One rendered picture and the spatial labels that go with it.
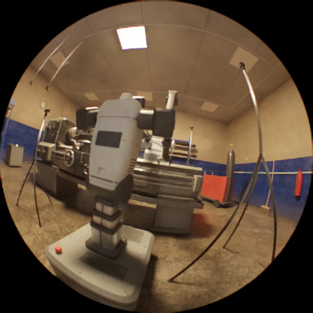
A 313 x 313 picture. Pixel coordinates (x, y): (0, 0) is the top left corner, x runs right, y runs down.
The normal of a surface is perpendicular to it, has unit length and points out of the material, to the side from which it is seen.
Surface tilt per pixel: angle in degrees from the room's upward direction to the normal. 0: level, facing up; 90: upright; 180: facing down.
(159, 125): 120
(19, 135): 90
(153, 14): 180
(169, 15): 180
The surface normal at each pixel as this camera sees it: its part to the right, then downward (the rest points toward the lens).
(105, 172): -0.11, -0.11
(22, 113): 0.99, 0.15
